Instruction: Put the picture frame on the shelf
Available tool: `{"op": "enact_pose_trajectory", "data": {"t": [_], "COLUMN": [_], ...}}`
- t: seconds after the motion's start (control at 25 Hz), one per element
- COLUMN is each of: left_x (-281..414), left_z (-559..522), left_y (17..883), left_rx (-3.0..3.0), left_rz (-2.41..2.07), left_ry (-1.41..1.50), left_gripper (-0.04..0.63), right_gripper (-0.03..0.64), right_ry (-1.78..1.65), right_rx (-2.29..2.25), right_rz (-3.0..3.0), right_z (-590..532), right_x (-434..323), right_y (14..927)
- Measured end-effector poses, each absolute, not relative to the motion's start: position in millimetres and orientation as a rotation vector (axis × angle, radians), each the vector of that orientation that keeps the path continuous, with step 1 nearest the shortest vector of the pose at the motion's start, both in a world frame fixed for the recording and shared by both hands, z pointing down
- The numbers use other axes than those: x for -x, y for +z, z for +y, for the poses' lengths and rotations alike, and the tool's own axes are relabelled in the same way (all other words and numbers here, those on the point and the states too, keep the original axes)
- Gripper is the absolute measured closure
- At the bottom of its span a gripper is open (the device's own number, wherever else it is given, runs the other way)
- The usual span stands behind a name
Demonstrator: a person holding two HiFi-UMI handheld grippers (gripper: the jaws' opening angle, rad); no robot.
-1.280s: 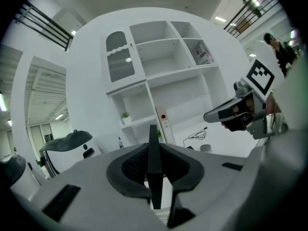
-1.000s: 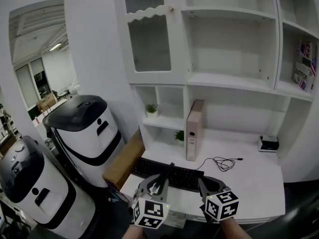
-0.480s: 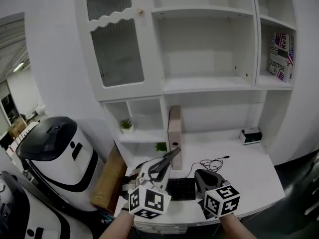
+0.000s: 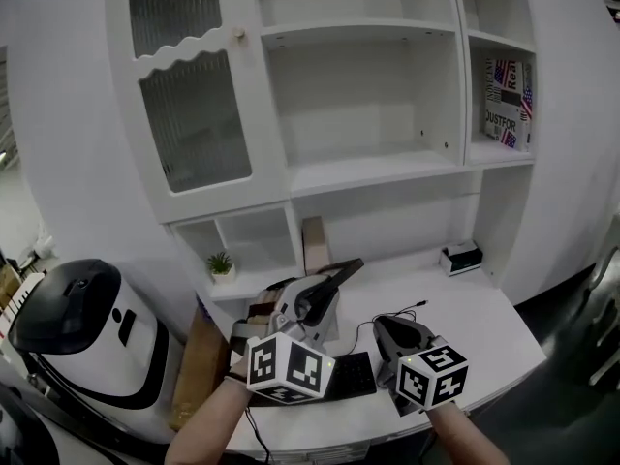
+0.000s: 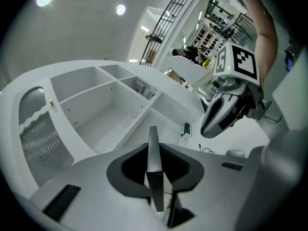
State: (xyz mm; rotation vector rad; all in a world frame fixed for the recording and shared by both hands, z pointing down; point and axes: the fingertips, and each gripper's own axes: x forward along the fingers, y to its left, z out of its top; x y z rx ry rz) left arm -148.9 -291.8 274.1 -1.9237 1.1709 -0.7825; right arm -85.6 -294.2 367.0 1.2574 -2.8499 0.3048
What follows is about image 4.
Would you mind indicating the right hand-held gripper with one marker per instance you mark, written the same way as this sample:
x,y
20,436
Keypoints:
x,y
431,381

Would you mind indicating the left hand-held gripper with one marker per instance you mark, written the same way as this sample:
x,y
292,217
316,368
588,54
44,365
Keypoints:
x,y
290,368

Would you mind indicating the black picture frame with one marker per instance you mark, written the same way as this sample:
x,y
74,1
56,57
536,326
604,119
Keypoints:
x,y
349,271

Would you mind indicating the person's right forearm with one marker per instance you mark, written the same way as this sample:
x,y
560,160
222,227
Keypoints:
x,y
465,439

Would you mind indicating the person's left forearm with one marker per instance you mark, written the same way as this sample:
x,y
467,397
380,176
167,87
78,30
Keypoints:
x,y
208,424

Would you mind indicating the white desk with drawers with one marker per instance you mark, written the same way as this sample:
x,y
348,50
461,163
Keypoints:
x,y
460,318

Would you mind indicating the black keyboard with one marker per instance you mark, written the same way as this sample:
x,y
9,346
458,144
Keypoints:
x,y
353,376

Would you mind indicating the pale pink desktop tower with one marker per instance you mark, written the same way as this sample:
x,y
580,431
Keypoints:
x,y
315,240

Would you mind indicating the potted plant with white pot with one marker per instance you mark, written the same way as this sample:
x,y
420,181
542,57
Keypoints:
x,y
222,269

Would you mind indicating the white box with dark panel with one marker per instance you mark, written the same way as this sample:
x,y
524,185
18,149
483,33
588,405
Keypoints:
x,y
462,259

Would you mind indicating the brown cardboard box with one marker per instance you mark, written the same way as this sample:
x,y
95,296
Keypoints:
x,y
198,371

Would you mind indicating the white hutch shelf unit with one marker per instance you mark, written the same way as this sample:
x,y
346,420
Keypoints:
x,y
378,201

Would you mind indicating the ribbed glass cabinet door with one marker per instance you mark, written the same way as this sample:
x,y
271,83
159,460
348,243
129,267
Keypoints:
x,y
194,114

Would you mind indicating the flag print decorative book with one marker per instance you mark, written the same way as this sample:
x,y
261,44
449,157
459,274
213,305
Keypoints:
x,y
506,104

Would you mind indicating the white slatted rack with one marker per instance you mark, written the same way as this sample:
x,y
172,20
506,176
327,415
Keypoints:
x,y
26,293

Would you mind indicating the round cabinet knob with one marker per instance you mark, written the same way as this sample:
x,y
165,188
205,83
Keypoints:
x,y
238,33

